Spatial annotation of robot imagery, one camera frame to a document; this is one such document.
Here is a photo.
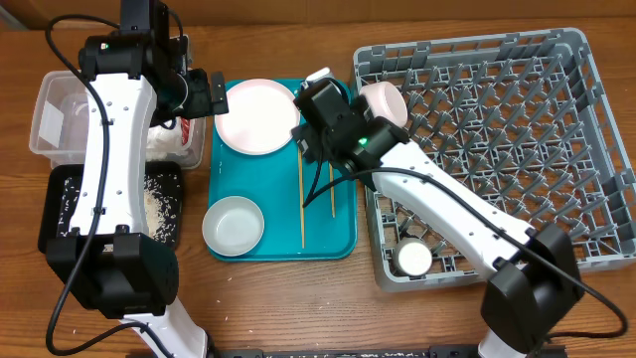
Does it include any wooden chopstick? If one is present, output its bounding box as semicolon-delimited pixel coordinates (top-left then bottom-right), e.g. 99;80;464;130
329;164;336;218
297;149;306;250

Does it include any red snack wrapper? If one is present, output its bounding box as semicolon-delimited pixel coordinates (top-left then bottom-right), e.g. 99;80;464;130
180;118;191;146

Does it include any large white plate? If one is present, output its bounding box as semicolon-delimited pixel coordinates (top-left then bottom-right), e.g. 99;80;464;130
215;79;300;155

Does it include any white napkin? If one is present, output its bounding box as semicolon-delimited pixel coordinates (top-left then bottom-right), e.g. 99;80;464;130
146;125;183;161

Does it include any white bowl with rice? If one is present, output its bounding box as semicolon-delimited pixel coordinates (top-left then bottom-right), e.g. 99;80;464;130
359;82;408;127

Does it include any pale green shallow bowl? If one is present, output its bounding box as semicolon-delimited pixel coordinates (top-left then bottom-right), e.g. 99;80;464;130
202;196;264;258

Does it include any small white cup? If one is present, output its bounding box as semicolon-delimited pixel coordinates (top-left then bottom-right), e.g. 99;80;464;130
393;238;432;276

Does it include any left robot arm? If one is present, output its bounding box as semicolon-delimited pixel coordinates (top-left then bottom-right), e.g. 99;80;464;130
42;1;229;357

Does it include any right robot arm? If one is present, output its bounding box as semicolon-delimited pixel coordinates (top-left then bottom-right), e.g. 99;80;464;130
292;77;583;357

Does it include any grey dishwasher rack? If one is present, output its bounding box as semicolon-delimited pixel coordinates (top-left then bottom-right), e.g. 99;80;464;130
352;28;635;271

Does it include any teal serving tray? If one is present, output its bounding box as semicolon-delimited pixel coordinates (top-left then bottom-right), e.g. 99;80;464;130
207;78;359;263

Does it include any black plastic tray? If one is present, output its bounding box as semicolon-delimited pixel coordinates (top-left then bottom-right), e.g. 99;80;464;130
38;161;184;254

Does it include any spilled rice pile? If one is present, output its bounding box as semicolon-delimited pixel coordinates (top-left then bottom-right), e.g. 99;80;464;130
56;173;183;249

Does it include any clear plastic bin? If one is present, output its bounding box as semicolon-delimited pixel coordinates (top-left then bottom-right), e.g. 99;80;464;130
29;71;206;169

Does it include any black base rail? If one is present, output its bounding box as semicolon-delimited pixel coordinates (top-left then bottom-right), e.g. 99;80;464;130
219;344;479;358

